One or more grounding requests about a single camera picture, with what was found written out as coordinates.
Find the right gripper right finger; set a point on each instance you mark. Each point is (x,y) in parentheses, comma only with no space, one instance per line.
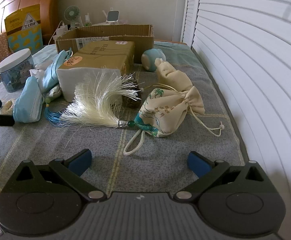
(208,173)

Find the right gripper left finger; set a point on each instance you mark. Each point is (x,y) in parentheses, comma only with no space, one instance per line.
(70,172)

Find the light blue face mask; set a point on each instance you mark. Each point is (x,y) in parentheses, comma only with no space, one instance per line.
(28,106)

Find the blue tassel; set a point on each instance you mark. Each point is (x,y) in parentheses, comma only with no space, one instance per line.
(54,117)

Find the cream printed drawstring pouch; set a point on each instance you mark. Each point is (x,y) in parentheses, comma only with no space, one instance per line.
(165,109)

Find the cream white tassel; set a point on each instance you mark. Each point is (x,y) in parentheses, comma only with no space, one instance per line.
(98,100)

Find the plain cream cloth pouch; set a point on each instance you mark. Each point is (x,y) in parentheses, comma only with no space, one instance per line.
(169,76)

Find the clear jar white lid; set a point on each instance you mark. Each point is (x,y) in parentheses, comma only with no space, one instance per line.
(15,69)

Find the yellow snack bag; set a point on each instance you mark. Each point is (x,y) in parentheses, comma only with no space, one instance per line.
(23,28)

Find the white power strip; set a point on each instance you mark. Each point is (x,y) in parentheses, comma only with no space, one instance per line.
(61,30)

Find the tan wrapped tissue pack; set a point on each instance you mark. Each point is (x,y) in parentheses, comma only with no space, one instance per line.
(113,58)

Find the small green desk fan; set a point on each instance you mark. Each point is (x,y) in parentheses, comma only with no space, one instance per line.
(72,15)

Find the white louvered closet door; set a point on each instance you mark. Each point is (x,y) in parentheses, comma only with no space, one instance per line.
(246,47)

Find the brown cardboard box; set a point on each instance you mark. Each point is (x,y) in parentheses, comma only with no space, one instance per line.
(141,35)

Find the white phone stand screen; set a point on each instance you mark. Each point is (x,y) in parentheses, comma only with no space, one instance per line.
(112,17)

